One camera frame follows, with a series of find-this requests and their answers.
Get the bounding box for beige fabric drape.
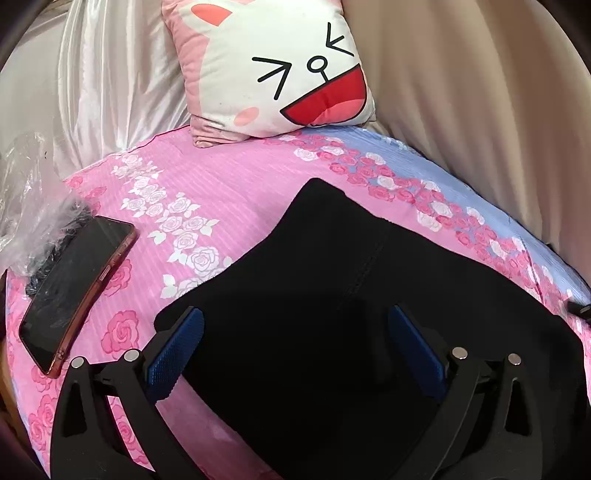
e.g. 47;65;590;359
341;0;591;289

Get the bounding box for black pants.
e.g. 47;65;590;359
141;178;588;480

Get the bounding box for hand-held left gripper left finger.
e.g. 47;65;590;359
50;307;206;480

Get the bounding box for cartoon cat face pillow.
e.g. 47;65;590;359
161;0;378;149

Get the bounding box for white satin cloth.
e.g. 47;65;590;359
0;0;195;163

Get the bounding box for smartphone in red case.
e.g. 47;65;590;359
18;215;139;379

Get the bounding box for pink floral bed sheet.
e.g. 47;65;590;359
4;124;591;480

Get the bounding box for clear plastic bag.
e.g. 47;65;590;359
0;131;101;278

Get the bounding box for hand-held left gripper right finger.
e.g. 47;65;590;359
387;305;546;480

